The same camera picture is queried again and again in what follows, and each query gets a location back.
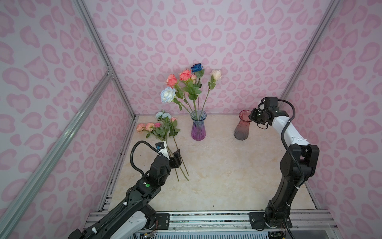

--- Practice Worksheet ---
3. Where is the white blue rose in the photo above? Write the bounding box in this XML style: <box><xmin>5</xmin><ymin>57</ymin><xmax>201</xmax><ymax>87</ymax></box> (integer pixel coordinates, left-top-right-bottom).
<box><xmin>160</xmin><ymin>87</ymin><xmax>191</xmax><ymax>114</ymax></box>

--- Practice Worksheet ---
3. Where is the peach peony stem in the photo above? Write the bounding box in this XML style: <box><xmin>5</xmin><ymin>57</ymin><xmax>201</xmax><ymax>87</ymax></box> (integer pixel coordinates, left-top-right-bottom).
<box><xmin>136</xmin><ymin>122</ymin><xmax>180</xmax><ymax>182</ymax></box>

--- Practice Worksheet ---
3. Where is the right aluminium frame post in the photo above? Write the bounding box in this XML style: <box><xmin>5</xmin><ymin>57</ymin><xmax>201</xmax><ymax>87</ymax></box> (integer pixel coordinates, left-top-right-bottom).
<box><xmin>281</xmin><ymin>0</ymin><xmax>343</xmax><ymax>100</ymax></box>

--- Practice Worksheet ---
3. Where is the dark blue rose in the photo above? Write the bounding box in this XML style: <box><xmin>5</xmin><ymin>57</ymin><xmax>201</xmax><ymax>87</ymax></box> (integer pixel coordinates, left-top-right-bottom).
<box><xmin>191</xmin><ymin>63</ymin><xmax>205</xmax><ymax>79</ymax></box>

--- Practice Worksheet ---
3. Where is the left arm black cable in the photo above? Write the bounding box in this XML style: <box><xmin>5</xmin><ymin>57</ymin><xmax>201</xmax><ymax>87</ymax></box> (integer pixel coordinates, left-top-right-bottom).
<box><xmin>129</xmin><ymin>140</ymin><xmax>159</xmax><ymax>177</ymax></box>

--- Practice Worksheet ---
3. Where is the purple blue glass vase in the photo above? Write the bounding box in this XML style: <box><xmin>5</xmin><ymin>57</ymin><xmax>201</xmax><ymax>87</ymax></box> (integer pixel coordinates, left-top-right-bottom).
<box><xmin>191</xmin><ymin>110</ymin><xmax>207</xmax><ymax>141</ymax></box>

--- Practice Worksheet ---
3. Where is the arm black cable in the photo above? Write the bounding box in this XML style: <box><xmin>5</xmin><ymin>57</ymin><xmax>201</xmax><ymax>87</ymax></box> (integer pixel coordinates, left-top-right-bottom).
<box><xmin>257</xmin><ymin>99</ymin><xmax>305</xmax><ymax>189</ymax></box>
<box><xmin>129</xmin><ymin>140</ymin><xmax>159</xmax><ymax>177</ymax></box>

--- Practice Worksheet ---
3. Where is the red grey glass vase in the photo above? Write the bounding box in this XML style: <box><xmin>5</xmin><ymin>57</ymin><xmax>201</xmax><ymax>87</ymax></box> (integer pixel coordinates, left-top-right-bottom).
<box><xmin>234</xmin><ymin>110</ymin><xmax>251</xmax><ymax>140</ymax></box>

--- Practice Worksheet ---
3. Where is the cream pink rose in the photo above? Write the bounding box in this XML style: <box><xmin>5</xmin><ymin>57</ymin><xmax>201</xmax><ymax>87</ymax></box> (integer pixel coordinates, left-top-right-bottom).
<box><xmin>202</xmin><ymin>69</ymin><xmax>222</xmax><ymax>111</ymax></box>

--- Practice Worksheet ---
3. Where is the left aluminium frame bar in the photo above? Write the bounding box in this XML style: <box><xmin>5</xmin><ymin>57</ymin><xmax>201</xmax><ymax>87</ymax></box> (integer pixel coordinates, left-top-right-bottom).
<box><xmin>1</xmin><ymin>73</ymin><xmax>112</xmax><ymax>239</ymax></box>

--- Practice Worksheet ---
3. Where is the pink red rose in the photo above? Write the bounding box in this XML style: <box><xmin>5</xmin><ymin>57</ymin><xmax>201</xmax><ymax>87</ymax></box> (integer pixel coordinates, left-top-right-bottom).
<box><xmin>166</xmin><ymin>74</ymin><xmax>192</xmax><ymax>113</ymax></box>
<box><xmin>179</xmin><ymin>69</ymin><xmax>202</xmax><ymax>110</ymax></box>

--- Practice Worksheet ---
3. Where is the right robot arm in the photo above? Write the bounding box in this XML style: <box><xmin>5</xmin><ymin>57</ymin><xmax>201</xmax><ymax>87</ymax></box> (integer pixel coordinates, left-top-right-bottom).
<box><xmin>249</xmin><ymin>97</ymin><xmax>319</xmax><ymax>229</ymax></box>

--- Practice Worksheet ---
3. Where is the pink rosebud stem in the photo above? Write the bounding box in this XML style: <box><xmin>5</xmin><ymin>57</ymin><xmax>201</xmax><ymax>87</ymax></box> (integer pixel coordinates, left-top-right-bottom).
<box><xmin>169</xmin><ymin>117</ymin><xmax>181</xmax><ymax>149</ymax></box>

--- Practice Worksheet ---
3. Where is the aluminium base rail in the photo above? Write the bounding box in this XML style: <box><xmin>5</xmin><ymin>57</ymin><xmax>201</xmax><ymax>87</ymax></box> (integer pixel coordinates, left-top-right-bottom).
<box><xmin>69</xmin><ymin>210</ymin><xmax>342</xmax><ymax>239</ymax></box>

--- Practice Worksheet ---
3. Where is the pale blue carnation stem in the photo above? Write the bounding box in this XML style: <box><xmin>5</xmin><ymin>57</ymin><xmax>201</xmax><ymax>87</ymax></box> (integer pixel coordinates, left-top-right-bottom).
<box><xmin>154</xmin><ymin>111</ymin><xmax>190</xmax><ymax>177</ymax></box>

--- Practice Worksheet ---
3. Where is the left corner aluminium post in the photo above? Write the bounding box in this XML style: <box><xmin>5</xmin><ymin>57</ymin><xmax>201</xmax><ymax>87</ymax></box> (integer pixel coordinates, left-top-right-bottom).
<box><xmin>72</xmin><ymin>0</ymin><xmax>136</xmax><ymax>119</ymax></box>

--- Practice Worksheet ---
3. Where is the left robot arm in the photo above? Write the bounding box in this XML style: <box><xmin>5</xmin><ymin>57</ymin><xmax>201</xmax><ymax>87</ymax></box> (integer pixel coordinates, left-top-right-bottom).
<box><xmin>68</xmin><ymin>149</ymin><xmax>182</xmax><ymax>239</ymax></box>

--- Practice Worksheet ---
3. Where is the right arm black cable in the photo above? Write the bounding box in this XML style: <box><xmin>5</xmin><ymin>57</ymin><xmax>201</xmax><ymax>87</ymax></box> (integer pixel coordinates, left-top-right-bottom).
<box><xmin>257</xmin><ymin>99</ymin><xmax>305</xmax><ymax>189</ymax></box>

